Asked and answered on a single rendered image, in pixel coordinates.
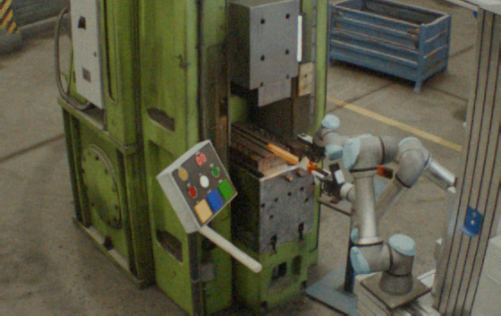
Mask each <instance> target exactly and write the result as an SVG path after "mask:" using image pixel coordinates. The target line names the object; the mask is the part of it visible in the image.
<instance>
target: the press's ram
mask: <svg viewBox="0 0 501 316"><path fill-rule="evenodd" d="M299 10H300V0H229V11H230V72H229V76H231V80H230V81H232V82H234V83H236V84H238V85H240V86H242V87H244V88H246V89H248V90H254V89H256V88H260V85H261V86H266V85H269V84H272V83H275V82H280V81H284V80H286V78H287V79H291V78H293V77H297V76H298V63H299V36H300V30H299Z"/></svg>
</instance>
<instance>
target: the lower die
mask: <svg viewBox="0 0 501 316"><path fill-rule="evenodd" d="M230 124H235V125H237V126H238V127H240V128H242V130H244V131H245V132H248V133H249V134H251V135H254V136H256V137H258V138H260V139H262V140H263V141H265V142H267V143H269V144H270V143H271V144H274V145H276V146H277V147H279V148H281V150H283V151H285V152H287V153H289V148H288V147H286V146H285V145H284V146H283V144H282V143H280V142H276V141H275V140H270V138H269V137H267V136H266V137H265V135H264V134H262V133H261V134H259V132H257V131H256V132H254V128H251V127H250V128H249V126H248V125H246V124H243V123H241V122H239V121H235V122H230ZM230 138H231V139H232V141H233V143H232V153H233V156H236V157H237V145H238V144H239V143H242V145H241V144H240V145H239V146H238V157H239V159H242V148H243V147H245V146H247V147H248V151H247V148H244V150H243V161H244V162H245V163H248V152H249V151H250V150H254V152H255V154H254V155H253V151H251V152H250V153H249V163H250V165H251V166H252V167H256V169H258V170H259V171H260V172H264V171H267V170H269V169H271V167H270V166H272V167H276V166H279V165H281V164H283V163H285V162H286V161H288V160H286V159H284V158H282V157H280V156H278V155H277V154H276V153H275V152H274V151H273V150H270V149H269V148H268V147H266V146H264V145H262V144H260V143H259V142H257V141H254V140H252V139H250V138H249V137H247V136H245V135H243V134H241V133H240V132H237V131H236V130H233V128H231V127H230ZM234 140H236V141H237V142H238V143H237V144H236V141H234Z"/></svg>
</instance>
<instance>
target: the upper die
mask: <svg viewBox="0 0 501 316"><path fill-rule="evenodd" d="M290 90H291V79H287V78H286V80H284V81H280V82H275V83H272V84H269V85H266V86H261V85H260V88H256V89H254V90H248V89H246V88H244V87H242V86H240V85H238V84H236V83H234V82H232V81H230V93H233V94H234V95H236V96H238V97H240V98H243V99H245V100H247V101H249V102H251V103H253V104H255V105H257V106H261V105H264V104H267V103H269V102H273V101H277V100H279V99H282V98H287V97H290Z"/></svg>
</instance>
